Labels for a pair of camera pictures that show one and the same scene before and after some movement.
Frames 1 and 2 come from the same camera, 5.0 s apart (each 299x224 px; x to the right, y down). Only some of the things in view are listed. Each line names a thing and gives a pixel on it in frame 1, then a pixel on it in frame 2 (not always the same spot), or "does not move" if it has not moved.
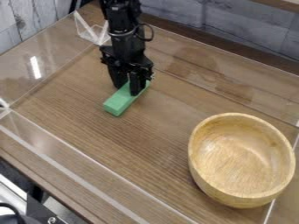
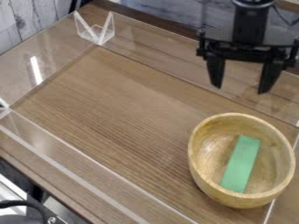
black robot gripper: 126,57 to 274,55
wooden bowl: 242,159 does not move
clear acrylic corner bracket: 95,33 does not move
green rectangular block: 122,98 to 242,163
